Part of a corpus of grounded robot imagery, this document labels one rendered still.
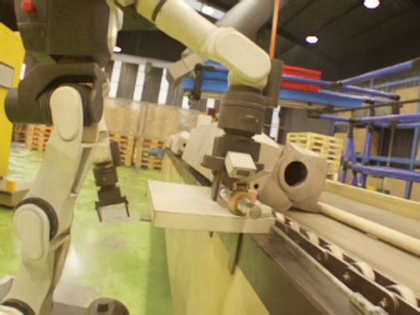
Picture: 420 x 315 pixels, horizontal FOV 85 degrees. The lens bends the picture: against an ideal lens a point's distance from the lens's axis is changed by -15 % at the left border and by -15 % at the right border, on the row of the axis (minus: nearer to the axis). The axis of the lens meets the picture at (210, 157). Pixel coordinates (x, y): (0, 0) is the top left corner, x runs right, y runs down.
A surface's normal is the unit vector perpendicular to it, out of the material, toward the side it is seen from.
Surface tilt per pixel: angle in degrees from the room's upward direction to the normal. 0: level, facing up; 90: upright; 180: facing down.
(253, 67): 90
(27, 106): 113
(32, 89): 90
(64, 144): 90
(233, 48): 90
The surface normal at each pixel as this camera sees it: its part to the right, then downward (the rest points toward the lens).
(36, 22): 0.25, 0.06
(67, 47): 0.19, 0.59
